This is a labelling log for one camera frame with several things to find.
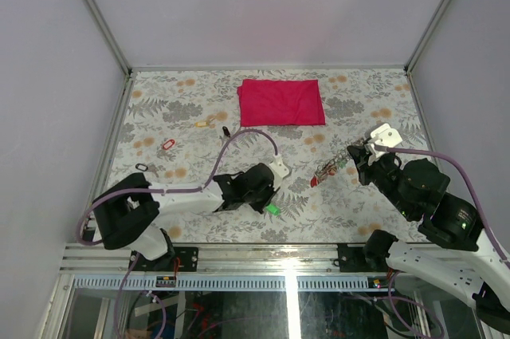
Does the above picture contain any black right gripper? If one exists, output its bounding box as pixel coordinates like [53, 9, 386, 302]
[345, 144, 414, 218]

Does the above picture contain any grey disc with key rings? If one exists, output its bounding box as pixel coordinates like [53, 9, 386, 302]
[310, 137, 365, 187]

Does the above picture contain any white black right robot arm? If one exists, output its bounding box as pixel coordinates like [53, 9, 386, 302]
[347, 145, 509, 334]

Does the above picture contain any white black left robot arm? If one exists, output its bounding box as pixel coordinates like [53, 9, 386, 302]
[92, 156, 290, 271]

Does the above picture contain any black tag key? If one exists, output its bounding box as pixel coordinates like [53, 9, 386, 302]
[135, 164, 148, 172]
[222, 126, 232, 139]

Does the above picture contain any red folded cloth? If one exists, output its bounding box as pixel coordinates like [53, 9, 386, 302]
[237, 79, 326, 127]

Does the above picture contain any yellow tag key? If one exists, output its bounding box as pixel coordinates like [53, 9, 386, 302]
[194, 117, 215, 128]

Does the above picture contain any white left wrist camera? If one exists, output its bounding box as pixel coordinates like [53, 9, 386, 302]
[269, 155, 291, 190]

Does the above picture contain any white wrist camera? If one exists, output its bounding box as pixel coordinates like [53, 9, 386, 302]
[269, 155, 291, 190]
[364, 123, 403, 156]

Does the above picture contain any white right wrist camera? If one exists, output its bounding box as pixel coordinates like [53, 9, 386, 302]
[364, 123, 403, 156]

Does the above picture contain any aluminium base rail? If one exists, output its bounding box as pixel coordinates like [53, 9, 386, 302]
[58, 241, 490, 276]

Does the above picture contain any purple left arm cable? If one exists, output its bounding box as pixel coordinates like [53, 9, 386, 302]
[76, 128, 281, 339]

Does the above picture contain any white slotted cable duct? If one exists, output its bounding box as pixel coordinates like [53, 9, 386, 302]
[74, 274, 387, 292]

